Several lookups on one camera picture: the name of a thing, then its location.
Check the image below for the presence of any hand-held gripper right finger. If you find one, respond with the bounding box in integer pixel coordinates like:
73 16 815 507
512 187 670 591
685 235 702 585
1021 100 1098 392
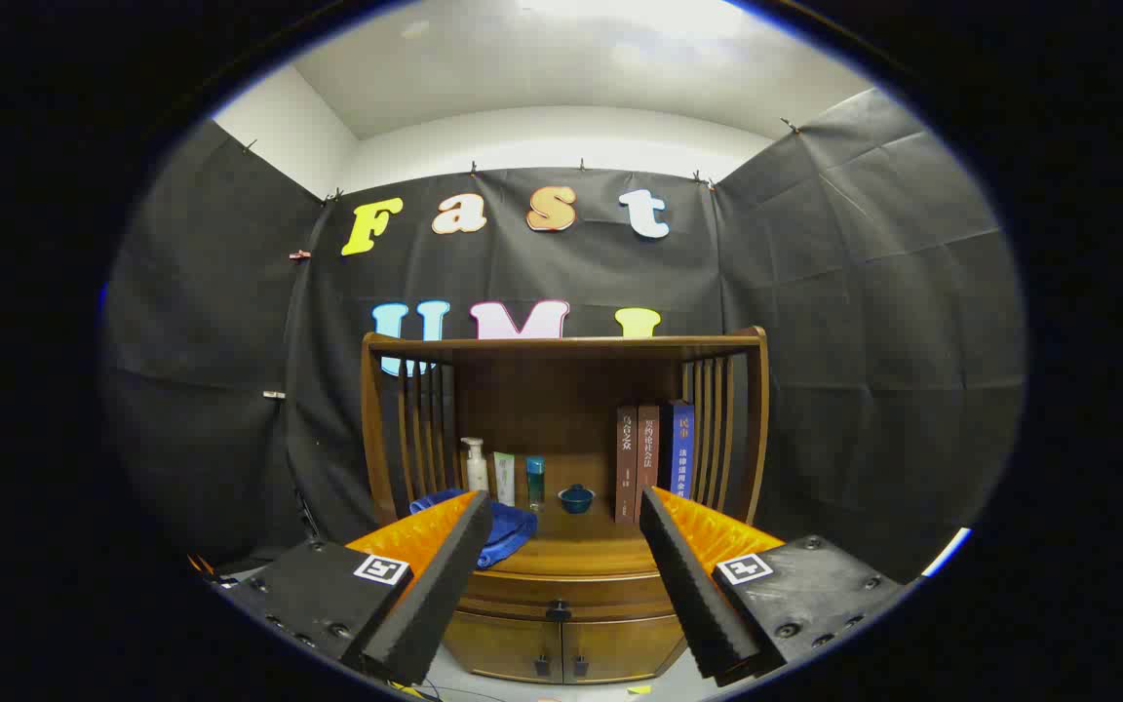
639 486 909 688

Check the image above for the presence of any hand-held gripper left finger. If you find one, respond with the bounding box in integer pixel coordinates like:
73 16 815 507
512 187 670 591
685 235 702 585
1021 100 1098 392
215 489 494 685

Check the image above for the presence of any wooden drawer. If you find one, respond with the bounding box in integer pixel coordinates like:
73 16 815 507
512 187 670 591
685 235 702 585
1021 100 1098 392
457 568 677 623

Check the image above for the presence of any wooden cabinet door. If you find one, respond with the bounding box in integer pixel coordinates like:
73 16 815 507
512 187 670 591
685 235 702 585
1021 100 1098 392
442 609 564 683
561 612 687 683

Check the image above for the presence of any wooden countertop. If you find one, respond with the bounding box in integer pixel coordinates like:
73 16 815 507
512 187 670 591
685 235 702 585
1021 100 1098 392
469 492 748 578

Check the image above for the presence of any wooden cabinet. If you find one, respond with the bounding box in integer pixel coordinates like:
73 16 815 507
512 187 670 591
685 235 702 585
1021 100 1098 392
360 327 770 685

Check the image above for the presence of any blue folded towel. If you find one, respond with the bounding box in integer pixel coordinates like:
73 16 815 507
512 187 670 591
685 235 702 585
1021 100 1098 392
410 489 539 570

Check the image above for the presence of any white pump bottle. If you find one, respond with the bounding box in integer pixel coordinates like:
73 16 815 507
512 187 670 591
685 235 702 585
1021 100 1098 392
461 437 490 494

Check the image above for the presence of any blue book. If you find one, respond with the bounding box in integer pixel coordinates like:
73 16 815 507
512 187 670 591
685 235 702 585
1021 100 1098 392
659 400 696 500

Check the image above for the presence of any dark brown book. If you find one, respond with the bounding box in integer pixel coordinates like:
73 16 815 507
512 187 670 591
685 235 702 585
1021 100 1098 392
615 406 639 526

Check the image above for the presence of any reddish brown book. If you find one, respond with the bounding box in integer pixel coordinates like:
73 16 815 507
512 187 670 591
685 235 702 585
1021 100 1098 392
637 406 662 508

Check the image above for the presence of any black backdrop cloth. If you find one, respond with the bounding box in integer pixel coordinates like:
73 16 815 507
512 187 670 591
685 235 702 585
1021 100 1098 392
101 88 1027 586

